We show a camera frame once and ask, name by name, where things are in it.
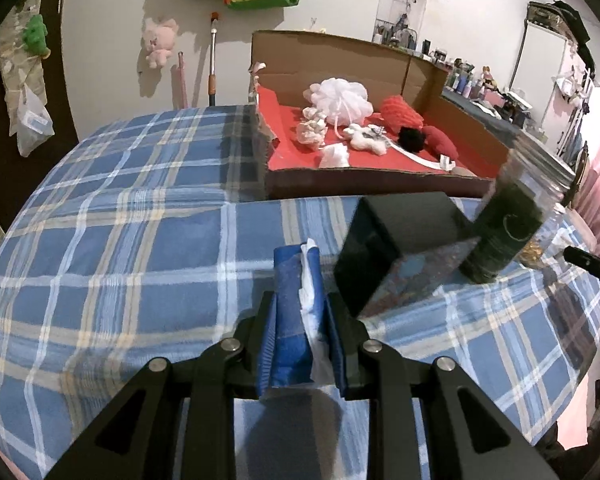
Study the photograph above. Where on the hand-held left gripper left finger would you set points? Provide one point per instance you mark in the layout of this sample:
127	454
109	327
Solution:
267	345

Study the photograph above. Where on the clear plastic bag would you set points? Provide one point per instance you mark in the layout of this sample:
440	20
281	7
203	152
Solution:
30	125

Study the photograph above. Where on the white mesh bath loofah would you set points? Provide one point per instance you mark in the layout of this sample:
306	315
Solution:
340	97

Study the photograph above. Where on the black pompom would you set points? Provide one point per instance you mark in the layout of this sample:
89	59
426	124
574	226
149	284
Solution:
414	139

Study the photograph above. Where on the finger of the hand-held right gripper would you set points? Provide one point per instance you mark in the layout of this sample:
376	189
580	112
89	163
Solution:
590	262

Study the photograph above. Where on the row of cosmetic bottles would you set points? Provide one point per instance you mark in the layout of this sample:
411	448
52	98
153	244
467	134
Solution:
460	77

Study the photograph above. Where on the small clear glass jar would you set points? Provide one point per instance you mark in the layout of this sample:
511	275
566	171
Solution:
542	252

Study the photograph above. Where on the hanging white garment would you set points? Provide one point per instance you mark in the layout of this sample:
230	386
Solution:
570	87

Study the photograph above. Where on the pink plush toy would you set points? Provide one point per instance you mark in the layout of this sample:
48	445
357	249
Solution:
159	40

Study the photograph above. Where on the white soft cloth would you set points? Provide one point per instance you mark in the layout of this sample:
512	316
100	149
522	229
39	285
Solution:
334	156

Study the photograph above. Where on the hanging fabric organizer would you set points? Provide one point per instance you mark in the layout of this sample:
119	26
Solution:
17	70

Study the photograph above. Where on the black suitcase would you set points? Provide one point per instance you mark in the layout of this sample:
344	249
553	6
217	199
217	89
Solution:
565	22

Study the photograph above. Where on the red soft cushion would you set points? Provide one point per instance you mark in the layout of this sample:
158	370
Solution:
440	142

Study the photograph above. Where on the green plush toy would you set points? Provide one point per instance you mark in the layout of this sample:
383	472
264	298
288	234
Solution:
36	35

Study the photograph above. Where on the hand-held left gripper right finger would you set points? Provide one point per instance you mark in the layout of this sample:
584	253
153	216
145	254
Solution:
337	345

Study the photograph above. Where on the white wardrobe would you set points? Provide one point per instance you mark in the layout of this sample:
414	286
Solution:
540	75

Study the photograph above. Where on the orange mesh bath loofah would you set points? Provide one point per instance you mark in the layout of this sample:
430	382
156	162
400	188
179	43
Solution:
402	112

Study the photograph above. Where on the grey covered table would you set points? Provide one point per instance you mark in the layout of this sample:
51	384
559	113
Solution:
480	112

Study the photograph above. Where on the white fluffy plush toy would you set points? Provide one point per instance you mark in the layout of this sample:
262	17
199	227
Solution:
365	140

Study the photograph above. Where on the beige crochet scrunchie with doll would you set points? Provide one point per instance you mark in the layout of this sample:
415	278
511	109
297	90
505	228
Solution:
311	135

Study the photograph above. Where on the blue plaid blanket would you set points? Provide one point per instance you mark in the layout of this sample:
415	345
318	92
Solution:
130	260

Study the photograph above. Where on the floral tin box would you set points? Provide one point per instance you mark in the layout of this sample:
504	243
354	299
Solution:
370	255

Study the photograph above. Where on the wall mirror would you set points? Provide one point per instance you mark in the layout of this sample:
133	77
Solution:
405	0

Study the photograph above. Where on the cardboard box with red lining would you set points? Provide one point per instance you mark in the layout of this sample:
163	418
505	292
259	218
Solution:
330	60

